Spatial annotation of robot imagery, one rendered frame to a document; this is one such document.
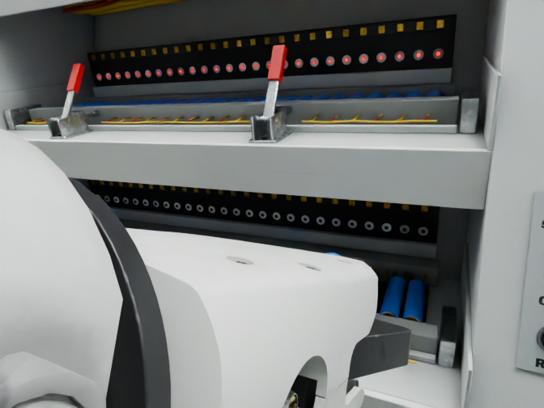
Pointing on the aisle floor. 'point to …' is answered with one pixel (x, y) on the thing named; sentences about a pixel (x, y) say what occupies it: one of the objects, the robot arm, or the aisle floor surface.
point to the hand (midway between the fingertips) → (295, 301)
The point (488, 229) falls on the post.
